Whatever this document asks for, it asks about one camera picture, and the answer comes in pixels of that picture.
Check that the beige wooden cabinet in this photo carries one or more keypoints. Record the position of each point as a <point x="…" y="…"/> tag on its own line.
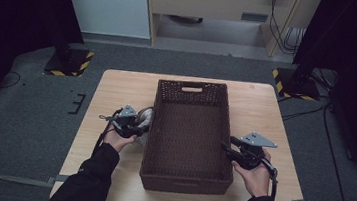
<point x="210" y="1"/>

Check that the grey striped oven mitt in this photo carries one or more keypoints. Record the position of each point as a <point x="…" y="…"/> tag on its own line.
<point x="146" y="117"/>

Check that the white panel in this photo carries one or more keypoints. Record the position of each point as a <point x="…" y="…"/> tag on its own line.
<point x="106" y="2"/>

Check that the brown woven basket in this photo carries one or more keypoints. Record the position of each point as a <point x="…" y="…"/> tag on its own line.
<point x="189" y="138"/>

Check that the black yellow-striped stand base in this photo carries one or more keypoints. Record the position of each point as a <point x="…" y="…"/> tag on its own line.
<point x="297" y="86"/>
<point x="70" y="62"/>

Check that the black floor tape mark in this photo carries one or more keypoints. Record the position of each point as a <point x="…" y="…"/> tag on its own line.
<point x="79" y="103"/>

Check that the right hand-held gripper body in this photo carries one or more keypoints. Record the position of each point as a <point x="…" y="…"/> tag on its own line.
<point x="251" y="153"/>

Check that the black curtain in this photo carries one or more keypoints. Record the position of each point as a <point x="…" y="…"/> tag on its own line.
<point x="356" y="49"/>
<point x="14" y="13"/>

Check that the person's right hand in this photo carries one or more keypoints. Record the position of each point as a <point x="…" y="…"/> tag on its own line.
<point x="255" y="180"/>

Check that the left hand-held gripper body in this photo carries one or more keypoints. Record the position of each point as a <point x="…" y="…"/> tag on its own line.
<point x="127" y="123"/>

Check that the person's left hand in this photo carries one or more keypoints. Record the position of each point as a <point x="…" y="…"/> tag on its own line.
<point x="118" y="141"/>

